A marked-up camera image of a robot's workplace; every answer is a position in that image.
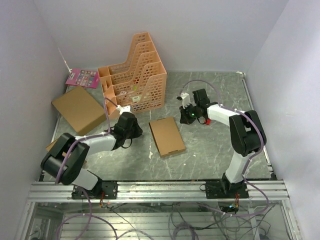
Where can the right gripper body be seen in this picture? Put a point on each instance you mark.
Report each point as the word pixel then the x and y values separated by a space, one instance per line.
pixel 190 113

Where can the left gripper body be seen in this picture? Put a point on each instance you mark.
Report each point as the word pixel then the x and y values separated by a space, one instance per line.
pixel 134 132

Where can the brown cardboard box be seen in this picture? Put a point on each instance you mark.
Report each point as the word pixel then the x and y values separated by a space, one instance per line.
pixel 167 137

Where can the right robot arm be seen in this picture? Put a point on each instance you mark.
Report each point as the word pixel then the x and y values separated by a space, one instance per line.
pixel 246 134

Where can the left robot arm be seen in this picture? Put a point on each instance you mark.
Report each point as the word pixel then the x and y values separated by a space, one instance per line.
pixel 65 160

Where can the large folded cardboard box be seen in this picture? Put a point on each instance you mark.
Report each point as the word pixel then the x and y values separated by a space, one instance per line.
pixel 80 110

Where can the small folded cardboard box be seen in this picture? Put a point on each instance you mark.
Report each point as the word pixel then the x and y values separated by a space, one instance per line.
pixel 48 148

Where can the red rectangular block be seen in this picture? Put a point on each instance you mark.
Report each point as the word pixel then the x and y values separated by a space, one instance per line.
pixel 207 121

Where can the orange plastic file organizer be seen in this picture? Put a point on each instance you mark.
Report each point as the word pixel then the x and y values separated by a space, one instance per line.
pixel 139 82

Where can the pink sticker sheet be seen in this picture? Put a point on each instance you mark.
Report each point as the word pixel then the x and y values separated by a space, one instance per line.
pixel 84 78

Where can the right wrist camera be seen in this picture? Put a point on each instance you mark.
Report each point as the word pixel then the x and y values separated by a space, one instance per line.
pixel 185 98

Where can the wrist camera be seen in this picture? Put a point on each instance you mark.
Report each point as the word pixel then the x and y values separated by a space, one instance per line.
pixel 123 109
pixel 185 98

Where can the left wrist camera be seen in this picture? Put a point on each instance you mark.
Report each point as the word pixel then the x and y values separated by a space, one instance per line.
pixel 123 109

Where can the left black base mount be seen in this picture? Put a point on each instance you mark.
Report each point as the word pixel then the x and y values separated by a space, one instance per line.
pixel 102 190

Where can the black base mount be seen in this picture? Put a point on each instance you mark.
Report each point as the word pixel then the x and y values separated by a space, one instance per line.
pixel 220 190
pixel 102 190

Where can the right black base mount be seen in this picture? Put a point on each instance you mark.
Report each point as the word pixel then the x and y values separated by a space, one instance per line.
pixel 220 190

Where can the aluminium mounting rail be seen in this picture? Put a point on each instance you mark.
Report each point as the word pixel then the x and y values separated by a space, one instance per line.
pixel 164 191

